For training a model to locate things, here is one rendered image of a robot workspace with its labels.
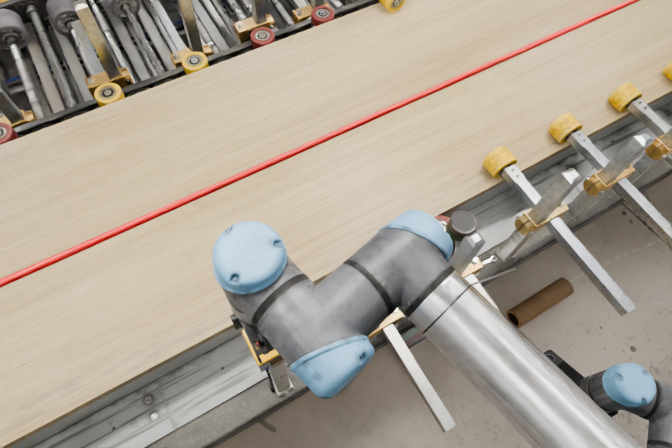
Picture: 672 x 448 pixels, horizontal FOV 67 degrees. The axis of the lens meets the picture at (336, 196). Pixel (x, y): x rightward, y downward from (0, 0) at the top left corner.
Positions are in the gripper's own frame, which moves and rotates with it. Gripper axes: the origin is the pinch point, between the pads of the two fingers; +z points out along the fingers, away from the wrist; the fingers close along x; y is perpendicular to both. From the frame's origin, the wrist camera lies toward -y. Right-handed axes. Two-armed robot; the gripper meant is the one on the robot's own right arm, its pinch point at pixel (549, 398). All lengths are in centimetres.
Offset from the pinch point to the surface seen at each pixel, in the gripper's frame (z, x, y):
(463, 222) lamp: -28, -4, -42
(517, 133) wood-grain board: -7, 39, -63
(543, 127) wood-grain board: -7, 48, -61
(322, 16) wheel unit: -8, 11, -134
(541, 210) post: -19.8, 19.4, -36.7
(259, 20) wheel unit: -6, -8, -144
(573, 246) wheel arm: -13.4, 24.1, -26.0
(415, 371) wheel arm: 0.6, -25.0, -21.7
